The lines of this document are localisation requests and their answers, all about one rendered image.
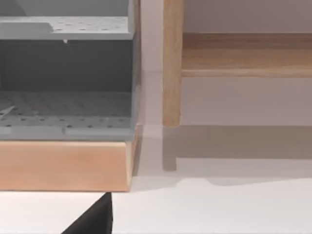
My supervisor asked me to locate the wooden open shelf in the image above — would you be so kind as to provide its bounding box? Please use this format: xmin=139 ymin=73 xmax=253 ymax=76
xmin=162 ymin=0 xmax=312 ymax=129

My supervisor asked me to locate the grey pierced drawer inside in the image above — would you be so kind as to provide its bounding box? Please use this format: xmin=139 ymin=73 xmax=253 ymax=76
xmin=0 ymin=0 xmax=141 ymax=142

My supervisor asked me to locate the pale wooden drawer front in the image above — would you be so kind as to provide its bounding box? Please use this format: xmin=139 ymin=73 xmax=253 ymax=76
xmin=0 ymin=125 xmax=143 ymax=193

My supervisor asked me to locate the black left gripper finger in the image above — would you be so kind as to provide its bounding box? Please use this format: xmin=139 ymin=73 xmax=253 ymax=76
xmin=60 ymin=192 xmax=114 ymax=234

